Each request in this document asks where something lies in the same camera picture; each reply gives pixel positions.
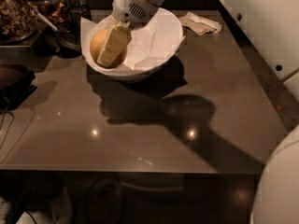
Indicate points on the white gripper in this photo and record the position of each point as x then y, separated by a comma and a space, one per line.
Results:
131, 4

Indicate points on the orange fruit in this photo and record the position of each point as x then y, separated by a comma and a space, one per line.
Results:
97, 43

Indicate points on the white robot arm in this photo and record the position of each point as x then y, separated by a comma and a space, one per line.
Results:
270, 26

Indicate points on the white bowl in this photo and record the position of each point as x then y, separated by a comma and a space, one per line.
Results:
146, 69

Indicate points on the white paper in bowl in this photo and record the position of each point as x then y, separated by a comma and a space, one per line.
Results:
155, 41

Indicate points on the dark glass cup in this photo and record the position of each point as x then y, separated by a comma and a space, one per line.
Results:
67, 39

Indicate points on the crumpled beige napkin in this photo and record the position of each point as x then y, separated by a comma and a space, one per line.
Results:
200, 25

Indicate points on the large glass jar of snacks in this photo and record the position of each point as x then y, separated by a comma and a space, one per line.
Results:
17, 21

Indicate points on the black device at left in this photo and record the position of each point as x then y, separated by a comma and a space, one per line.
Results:
15, 85

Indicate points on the white shoe under table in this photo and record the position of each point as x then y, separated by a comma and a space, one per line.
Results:
59, 201

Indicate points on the black wire holder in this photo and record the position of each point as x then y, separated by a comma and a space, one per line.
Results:
78, 12

